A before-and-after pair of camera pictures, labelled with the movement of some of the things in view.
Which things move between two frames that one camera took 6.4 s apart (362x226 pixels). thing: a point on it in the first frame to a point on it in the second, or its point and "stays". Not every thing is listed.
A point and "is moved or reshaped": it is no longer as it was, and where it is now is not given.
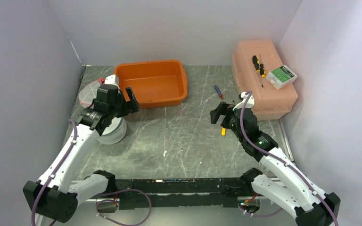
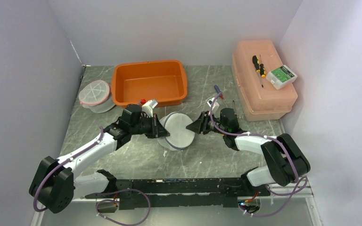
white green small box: [281, 76] stays
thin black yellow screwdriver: [262, 68] stays
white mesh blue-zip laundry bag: [115, 132] is moved or reshaped
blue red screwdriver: [218, 91] stays
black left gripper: [134, 105] to [157, 130]
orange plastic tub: [153, 83] stays
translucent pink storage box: [251, 60] stays
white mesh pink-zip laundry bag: [88, 92] stays
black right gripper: [222, 109] to [200, 125]
